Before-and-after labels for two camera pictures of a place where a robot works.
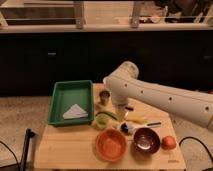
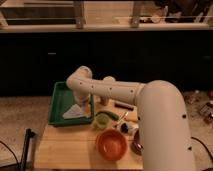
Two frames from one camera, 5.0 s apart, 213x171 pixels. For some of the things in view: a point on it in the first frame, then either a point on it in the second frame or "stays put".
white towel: [75, 112] stays put
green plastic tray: [65, 96] stays put
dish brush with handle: [127, 128] stays put
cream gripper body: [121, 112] → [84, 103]
